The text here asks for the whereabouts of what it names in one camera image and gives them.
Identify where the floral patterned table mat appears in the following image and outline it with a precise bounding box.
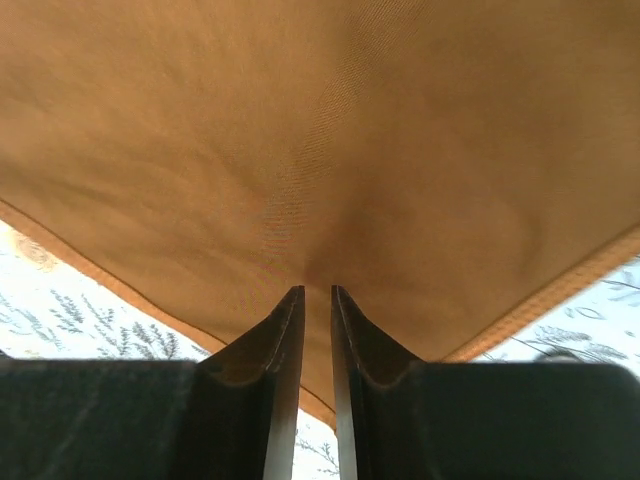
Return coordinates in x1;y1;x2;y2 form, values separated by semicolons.
1;225;639;460

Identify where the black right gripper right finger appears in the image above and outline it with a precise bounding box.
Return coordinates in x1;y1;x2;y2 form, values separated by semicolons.
331;286;639;480

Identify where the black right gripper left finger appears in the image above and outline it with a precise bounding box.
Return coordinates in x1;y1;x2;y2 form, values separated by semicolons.
1;286;305;479

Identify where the orange cloth napkin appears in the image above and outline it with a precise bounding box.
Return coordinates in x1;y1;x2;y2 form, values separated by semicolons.
1;1;639;423

